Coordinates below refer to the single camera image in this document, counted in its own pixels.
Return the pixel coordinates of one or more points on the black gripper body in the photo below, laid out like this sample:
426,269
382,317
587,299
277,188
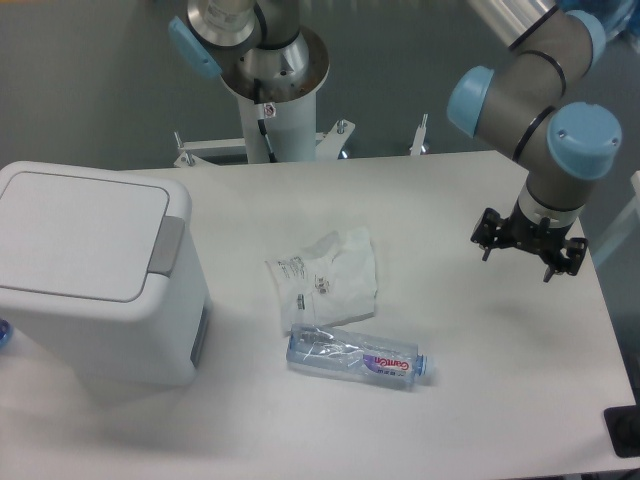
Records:
521,233

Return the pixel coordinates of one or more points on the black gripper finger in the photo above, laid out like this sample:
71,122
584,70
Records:
565,257
487,233

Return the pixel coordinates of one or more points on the white push-lid trash can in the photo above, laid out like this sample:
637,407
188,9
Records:
99,267

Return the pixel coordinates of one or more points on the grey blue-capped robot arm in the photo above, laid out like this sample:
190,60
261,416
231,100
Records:
565,149

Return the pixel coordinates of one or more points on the crumpled white plastic bag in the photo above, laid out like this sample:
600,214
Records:
331,282

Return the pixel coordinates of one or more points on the crushed clear water bottle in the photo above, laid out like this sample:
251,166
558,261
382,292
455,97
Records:
335,353

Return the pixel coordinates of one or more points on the black device at table corner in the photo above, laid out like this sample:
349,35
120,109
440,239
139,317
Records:
623,427

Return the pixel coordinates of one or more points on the blue plastic bag on floor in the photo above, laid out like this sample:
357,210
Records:
614,15

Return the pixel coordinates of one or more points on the blue bottle at left edge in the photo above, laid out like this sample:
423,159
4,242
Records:
6,331

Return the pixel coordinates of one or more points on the white frame at right edge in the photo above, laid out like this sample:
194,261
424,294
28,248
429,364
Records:
619,229

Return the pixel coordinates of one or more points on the white metal base frame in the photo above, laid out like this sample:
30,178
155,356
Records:
269,139

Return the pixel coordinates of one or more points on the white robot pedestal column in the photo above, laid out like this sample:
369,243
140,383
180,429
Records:
276,96

